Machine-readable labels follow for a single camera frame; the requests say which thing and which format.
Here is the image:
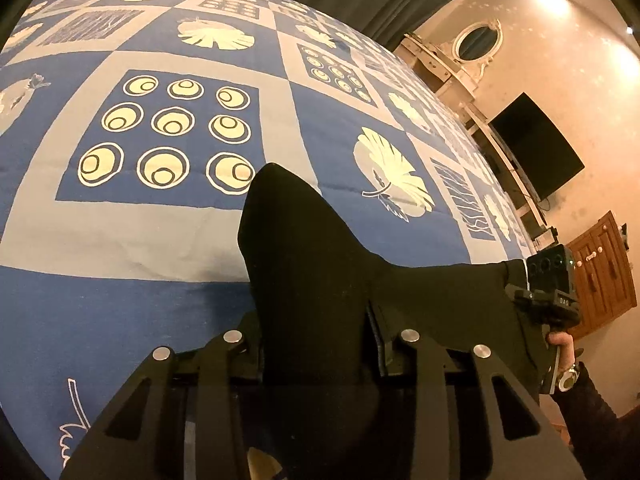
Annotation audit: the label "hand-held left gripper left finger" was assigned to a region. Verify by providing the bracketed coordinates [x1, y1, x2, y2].
[60, 310, 266, 480]

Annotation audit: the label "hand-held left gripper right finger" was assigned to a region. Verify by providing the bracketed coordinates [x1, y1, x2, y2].
[367, 302, 586, 480]

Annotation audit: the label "black pants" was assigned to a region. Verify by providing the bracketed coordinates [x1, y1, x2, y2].
[239, 162, 556, 480]

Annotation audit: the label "person's right forearm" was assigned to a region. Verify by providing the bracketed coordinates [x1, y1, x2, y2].
[550, 360, 640, 480]

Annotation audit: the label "person's right hand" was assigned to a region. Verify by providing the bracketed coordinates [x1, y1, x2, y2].
[547, 331, 577, 368]

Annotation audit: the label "wooden cabinet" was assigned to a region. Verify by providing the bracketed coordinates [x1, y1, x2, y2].
[567, 210, 640, 333]

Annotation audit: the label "silver wristwatch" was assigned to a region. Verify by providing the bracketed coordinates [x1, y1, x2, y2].
[556, 361, 585, 394]

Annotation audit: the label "black flat television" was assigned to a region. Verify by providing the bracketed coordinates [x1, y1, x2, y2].
[489, 92, 586, 201]

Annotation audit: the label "blue printed bedspread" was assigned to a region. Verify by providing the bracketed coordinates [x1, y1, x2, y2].
[0, 0, 536, 476]

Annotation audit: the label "white vanity table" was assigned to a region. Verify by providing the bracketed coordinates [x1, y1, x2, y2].
[400, 32, 551, 241]

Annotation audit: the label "white oval vanity mirror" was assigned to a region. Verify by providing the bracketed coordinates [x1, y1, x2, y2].
[451, 19, 502, 79]

